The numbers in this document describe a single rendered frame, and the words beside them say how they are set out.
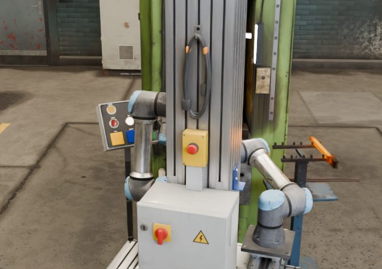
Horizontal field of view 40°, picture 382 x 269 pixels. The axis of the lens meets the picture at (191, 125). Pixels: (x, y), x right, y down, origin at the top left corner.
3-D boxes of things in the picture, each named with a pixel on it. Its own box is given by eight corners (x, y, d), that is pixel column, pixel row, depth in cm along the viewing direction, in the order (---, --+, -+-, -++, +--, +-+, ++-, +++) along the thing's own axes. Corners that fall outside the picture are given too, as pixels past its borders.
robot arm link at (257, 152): (286, 223, 243) (232, 154, 284) (312, 217, 249) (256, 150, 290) (291, 203, 237) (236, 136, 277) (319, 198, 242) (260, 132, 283)
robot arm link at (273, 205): (252, 216, 247) (253, 190, 243) (276, 211, 252) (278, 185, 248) (265, 228, 237) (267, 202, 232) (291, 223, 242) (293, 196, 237)
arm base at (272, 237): (283, 249, 239) (284, 230, 235) (249, 244, 243) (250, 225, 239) (287, 233, 252) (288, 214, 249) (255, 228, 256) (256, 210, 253)
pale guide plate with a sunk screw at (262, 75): (269, 93, 347) (270, 67, 341) (255, 93, 347) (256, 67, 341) (268, 92, 349) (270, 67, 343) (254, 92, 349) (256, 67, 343)
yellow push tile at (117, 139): (124, 144, 318) (121, 131, 318) (112, 146, 314) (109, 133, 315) (123, 144, 319) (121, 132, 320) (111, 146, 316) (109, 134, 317)
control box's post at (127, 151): (134, 269, 364) (129, 119, 328) (128, 269, 364) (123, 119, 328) (134, 265, 367) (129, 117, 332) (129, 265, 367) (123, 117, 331)
